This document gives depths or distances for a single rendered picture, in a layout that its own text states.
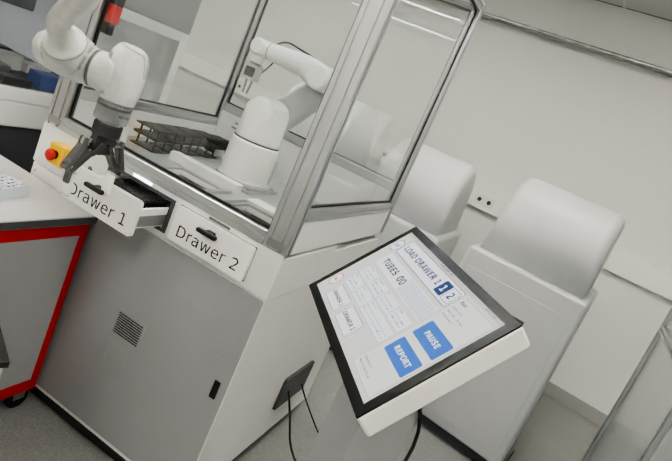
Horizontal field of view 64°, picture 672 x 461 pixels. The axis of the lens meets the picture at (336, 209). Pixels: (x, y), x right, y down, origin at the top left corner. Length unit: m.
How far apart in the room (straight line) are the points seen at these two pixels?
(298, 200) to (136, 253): 0.60
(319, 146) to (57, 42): 0.70
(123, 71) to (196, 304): 0.71
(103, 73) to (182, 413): 1.04
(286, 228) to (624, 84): 3.38
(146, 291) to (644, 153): 3.56
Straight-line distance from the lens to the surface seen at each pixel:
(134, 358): 1.93
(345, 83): 1.49
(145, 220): 1.71
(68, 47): 1.54
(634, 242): 4.41
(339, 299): 1.24
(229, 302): 1.66
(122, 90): 1.52
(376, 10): 1.51
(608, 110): 4.47
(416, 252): 1.27
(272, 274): 1.57
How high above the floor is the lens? 1.42
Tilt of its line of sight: 11 degrees down
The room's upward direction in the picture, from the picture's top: 24 degrees clockwise
